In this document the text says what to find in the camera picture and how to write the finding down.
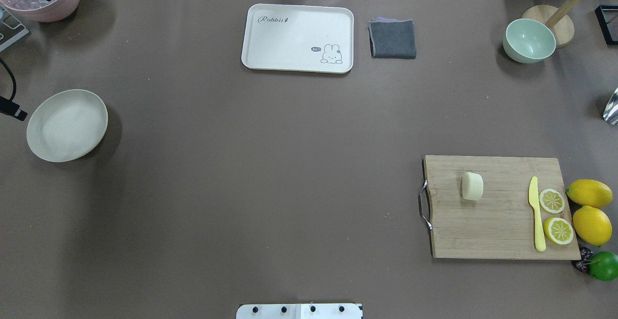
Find cream round plate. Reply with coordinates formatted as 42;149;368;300
26;89;109;163

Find white steamed bun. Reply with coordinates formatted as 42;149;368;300
461;172;484;202

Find cream rabbit tray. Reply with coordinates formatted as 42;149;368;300
241;4;354;73

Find grey folded cloth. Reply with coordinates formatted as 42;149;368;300
368;17;417;59

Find wooden cutting board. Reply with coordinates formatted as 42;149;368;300
421;155;580;260

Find light green bowl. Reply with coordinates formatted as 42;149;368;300
503;18;557;64

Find yellow plastic knife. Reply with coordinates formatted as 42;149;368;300
528;176;547;252

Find upper lemon half slice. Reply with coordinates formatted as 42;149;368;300
539;189;567;214

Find lemon half slice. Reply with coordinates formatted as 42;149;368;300
543;217;575;246
539;189;567;214

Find lower lemon half slice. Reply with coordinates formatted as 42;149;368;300
543;217;575;246

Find wooden stand with round base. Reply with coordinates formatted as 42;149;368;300
522;0;618;48

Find upper whole lemon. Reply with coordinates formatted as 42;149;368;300
566;179;613;209

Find whole lemon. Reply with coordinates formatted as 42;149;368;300
572;206;612;247
566;179;613;209

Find dark purple grapes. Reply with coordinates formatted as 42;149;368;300
571;247;594;274

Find lower whole lemon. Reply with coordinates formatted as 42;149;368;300
572;206;612;247

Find shiny silver object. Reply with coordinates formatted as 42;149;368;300
601;88;618;126

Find green lime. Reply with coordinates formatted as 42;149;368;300
589;251;618;281

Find black cable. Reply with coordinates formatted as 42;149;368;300
0;57;18;102

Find grey metal bracket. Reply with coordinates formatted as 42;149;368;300
0;5;29;52

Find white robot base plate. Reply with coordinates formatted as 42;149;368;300
236;302;364;319

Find black frame object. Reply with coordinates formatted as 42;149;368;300
594;5;618;45

